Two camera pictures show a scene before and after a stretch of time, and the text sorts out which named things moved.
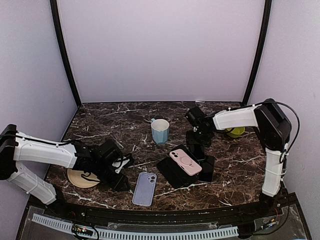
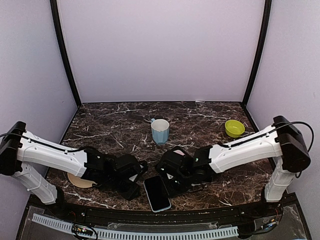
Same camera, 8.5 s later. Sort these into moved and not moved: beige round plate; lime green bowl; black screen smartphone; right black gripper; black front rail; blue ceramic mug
Moved: black screen smartphone; right black gripper
Not moved: lime green bowl; black front rail; beige round plate; blue ceramic mug
